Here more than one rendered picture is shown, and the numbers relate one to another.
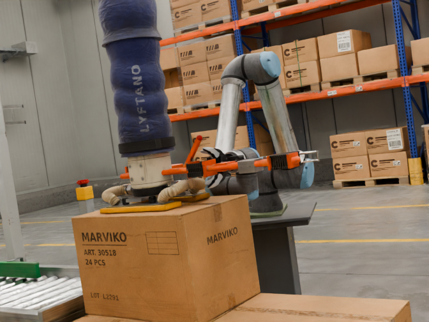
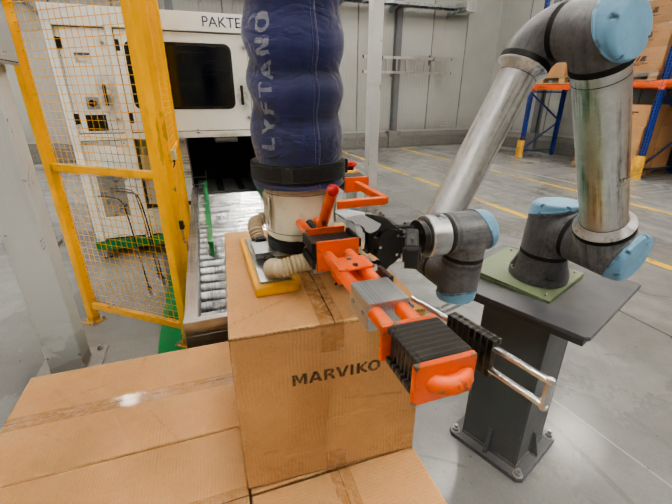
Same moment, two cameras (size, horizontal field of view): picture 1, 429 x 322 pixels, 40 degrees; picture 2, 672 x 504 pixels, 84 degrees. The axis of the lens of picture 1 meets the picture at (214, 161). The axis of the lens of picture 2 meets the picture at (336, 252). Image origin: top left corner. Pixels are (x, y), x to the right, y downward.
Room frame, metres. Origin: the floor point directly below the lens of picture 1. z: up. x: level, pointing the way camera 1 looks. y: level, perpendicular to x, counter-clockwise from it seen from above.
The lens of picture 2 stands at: (1.69, -0.36, 1.35)
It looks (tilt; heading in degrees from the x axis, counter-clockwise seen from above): 22 degrees down; 36
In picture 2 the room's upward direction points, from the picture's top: straight up
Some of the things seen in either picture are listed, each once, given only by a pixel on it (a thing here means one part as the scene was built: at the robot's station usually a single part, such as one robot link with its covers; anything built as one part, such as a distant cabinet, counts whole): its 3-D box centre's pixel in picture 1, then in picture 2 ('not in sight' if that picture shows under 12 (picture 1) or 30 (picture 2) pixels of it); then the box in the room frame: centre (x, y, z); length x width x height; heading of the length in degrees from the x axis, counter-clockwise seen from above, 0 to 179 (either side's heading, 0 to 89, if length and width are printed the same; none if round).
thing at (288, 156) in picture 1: (283, 161); (423, 356); (2.03, -0.23, 1.08); 0.08 x 0.07 x 0.05; 55
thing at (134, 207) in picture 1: (139, 203); (265, 255); (2.30, 0.31, 0.97); 0.34 x 0.10 x 0.05; 55
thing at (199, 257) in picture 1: (165, 255); (306, 326); (2.37, 0.25, 0.74); 0.60 x 0.40 x 0.40; 52
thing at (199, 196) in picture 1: (169, 195); not in sight; (2.45, 0.20, 0.97); 0.34 x 0.10 x 0.05; 55
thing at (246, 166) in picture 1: (250, 165); (378, 302); (2.11, -0.12, 1.07); 0.07 x 0.07 x 0.04; 55
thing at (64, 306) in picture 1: (104, 291); (280, 311); (2.57, 0.56, 0.58); 0.70 x 0.03 x 0.06; 145
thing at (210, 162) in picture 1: (201, 168); (331, 247); (2.23, 0.05, 1.08); 0.10 x 0.08 x 0.06; 145
